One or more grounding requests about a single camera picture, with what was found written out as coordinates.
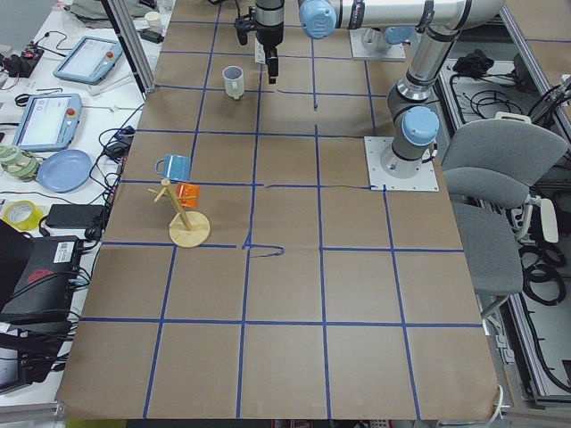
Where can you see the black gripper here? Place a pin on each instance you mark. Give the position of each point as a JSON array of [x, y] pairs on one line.
[[268, 37]]

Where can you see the blue white milk carton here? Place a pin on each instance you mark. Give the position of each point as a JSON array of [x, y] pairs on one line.
[[259, 52]]

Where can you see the white mug dark inside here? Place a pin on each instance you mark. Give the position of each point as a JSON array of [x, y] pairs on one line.
[[233, 77]]

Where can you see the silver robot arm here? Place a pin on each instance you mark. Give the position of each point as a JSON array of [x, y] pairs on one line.
[[264, 6], [438, 23]]

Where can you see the paper cup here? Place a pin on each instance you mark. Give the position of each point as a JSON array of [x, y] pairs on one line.
[[153, 20]]

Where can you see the blue mug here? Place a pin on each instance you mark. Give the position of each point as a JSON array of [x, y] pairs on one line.
[[174, 167]]

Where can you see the orange mug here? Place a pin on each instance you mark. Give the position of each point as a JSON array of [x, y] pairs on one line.
[[188, 194]]

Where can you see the upper blue teach pendant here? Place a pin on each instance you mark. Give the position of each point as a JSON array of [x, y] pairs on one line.
[[89, 61]]

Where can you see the blue teach pendant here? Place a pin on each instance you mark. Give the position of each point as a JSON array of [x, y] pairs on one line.
[[49, 122], [89, 61]]

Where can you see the wooden mug tree stand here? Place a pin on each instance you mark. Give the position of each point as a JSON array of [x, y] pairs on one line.
[[189, 228]]

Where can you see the lower blue teach pendant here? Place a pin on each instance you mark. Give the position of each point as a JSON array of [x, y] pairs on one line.
[[49, 122]]

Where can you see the blue plate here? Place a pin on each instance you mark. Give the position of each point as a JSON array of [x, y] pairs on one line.
[[64, 171]]

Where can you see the black power adapter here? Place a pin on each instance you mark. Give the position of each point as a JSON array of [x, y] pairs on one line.
[[73, 215]]

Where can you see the grey office chair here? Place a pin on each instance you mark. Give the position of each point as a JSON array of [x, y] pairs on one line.
[[495, 161]]

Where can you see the green tape rolls stack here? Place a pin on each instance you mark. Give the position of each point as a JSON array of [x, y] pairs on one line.
[[19, 164]]

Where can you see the yellow tape roll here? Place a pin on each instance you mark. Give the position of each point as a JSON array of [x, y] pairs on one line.
[[23, 215]]

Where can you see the aluminium frame post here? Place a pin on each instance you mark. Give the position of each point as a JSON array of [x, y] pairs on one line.
[[124, 28]]

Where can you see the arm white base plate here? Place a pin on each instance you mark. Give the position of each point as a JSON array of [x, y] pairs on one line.
[[385, 45], [388, 172]]

